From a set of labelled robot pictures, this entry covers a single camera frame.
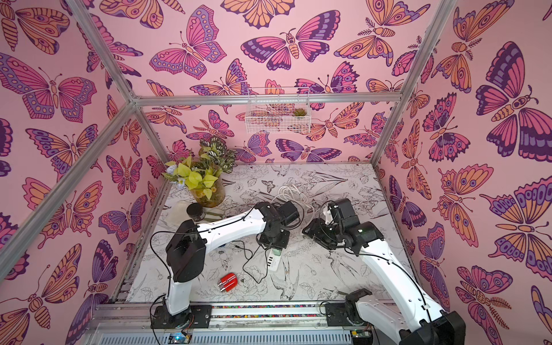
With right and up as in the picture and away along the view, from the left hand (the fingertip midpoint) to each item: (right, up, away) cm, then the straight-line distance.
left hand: (284, 247), depth 83 cm
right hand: (+8, +8, -7) cm, 14 cm away
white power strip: (-4, -5, +1) cm, 6 cm away
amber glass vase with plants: (-34, +29, +6) cm, 45 cm away
